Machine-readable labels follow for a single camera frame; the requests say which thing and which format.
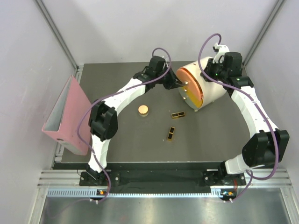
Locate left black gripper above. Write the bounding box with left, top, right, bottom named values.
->
left=155, top=65, right=185, bottom=90

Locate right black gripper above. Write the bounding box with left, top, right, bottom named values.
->
left=200, top=59, right=228, bottom=84

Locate orange drawer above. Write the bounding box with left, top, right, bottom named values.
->
left=176, top=68, right=203, bottom=100

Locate yellow drawer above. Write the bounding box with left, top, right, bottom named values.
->
left=178, top=87, right=203, bottom=110

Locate white round drawer organizer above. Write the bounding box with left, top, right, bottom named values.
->
left=181, top=61, right=227, bottom=111

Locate black gold lipstick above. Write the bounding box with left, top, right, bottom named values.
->
left=171, top=112, right=185, bottom=119
left=167, top=126, right=175, bottom=141

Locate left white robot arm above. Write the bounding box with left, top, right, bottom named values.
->
left=86, top=56, right=185, bottom=185

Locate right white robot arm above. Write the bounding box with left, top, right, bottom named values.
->
left=201, top=52, right=290, bottom=185

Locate round copper lid jar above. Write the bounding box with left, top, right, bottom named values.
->
left=138, top=105, right=149, bottom=117

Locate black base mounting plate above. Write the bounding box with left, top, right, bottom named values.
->
left=79, top=162, right=246, bottom=187

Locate pink binder box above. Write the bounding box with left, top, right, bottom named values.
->
left=42, top=76, right=91, bottom=155

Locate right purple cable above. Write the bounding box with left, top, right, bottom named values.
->
left=198, top=34, right=280, bottom=203

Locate purple cable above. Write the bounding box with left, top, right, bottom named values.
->
left=198, top=34, right=280, bottom=203
left=77, top=48, right=172, bottom=201

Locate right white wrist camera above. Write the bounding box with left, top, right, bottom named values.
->
left=213, top=43, right=230, bottom=64

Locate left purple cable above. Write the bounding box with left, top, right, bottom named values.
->
left=77, top=48, right=172, bottom=201

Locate white slotted cable duct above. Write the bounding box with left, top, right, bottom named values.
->
left=47, top=188, right=233, bottom=198

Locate aluminium frame rail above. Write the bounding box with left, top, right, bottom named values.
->
left=37, top=169, right=292, bottom=188

